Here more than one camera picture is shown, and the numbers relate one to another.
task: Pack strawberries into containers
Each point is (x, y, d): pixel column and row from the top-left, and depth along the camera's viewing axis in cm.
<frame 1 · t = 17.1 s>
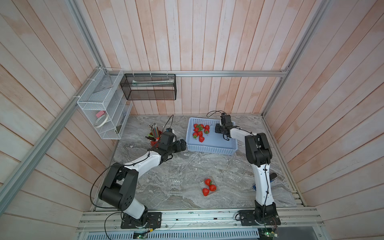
left hand: (181, 146, 92), fingers open
right hand: (217, 126, 112), fingers open
light blue perforated plastic basket: (213, 143, 109), on the table
red strawberry: (205, 191, 82), point 2 cm above the table
red strawberry 2: (212, 187, 83), point 3 cm above the table
large red strawberry: (201, 139, 106), point 2 cm above the table
red strawberry with green leaves: (206, 131, 110), point 3 cm above the table
red strawberry in basket: (195, 135, 106), point 3 cm above the table

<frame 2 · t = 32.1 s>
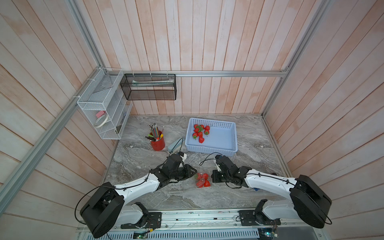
left hand: (195, 174, 81), fingers open
right hand: (210, 175, 87), fingers closed
red strawberry: (200, 183, 85), point 2 cm above the table
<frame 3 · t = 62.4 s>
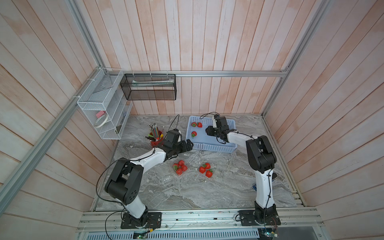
left hand: (188, 148, 91), fingers open
right hand: (206, 128, 106), fingers open
red strawberry: (175, 166, 92), point 2 cm above the table
red strawberry 2: (184, 167, 90), point 3 cm above the table
red strawberry 3: (179, 171, 89), point 3 cm above the table
red strawberry 4: (202, 169, 91), point 2 cm above the table
red strawberry 5: (209, 173, 89), point 2 cm above the table
red strawberry 6: (207, 165, 92), point 3 cm above the table
red strawberry 7: (199, 124, 113), point 3 cm above the table
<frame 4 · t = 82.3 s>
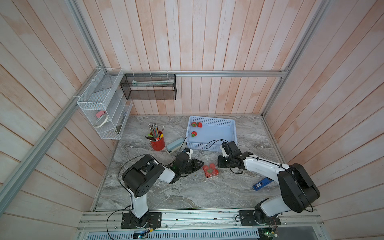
left hand: (203, 166, 90), fingers open
right hand: (217, 161, 92), fingers closed
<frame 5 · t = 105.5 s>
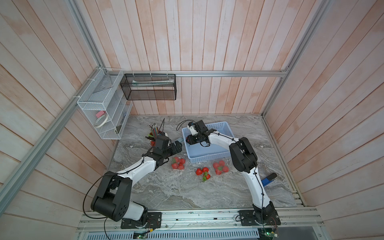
left hand: (176, 148, 90), fingers open
right hand: (188, 139, 105), fingers open
red strawberry in basket: (205, 177, 87), point 3 cm above the table
red strawberry basket corner: (198, 171, 90), point 2 cm above the table
red strawberry 7: (205, 169, 92), point 2 cm above the table
